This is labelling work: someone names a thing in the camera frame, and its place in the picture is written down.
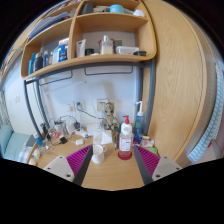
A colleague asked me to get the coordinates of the green sticky note pad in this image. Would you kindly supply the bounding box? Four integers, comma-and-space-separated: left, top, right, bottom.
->
145, 147, 158, 154

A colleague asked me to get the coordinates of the grey metal bed frame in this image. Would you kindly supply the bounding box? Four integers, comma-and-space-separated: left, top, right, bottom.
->
22, 57, 157, 141

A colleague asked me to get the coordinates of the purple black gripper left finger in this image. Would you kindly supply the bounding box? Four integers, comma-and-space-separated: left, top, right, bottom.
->
44, 145, 93, 186

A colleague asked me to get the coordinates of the white pump lotion bottle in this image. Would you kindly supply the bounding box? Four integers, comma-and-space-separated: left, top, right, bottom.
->
119, 115, 132, 153

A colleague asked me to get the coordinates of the bed with checkered blanket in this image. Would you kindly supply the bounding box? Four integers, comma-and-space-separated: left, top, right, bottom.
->
0, 124, 35, 163

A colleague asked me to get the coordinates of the white ceramic mug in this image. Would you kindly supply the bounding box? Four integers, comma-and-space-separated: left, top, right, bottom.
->
92, 145, 107, 164

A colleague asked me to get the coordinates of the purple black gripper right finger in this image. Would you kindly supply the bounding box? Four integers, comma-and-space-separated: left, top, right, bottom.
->
134, 146, 181, 185

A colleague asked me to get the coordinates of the wooden wall shelf unit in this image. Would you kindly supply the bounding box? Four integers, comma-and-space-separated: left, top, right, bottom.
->
21, 0, 157, 80

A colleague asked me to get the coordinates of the blue cylindrical can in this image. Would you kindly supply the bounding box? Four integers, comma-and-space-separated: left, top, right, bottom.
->
34, 133, 44, 146

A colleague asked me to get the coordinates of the Groot figurine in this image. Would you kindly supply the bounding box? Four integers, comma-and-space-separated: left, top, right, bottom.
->
101, 102, 118, 133

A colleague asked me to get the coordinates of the blue spray bottle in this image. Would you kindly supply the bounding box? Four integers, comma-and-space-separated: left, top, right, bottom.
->
134, 101, 145, 134

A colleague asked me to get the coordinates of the white desk lamp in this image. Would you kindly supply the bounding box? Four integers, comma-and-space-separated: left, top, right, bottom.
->
42, 79, 87, 112

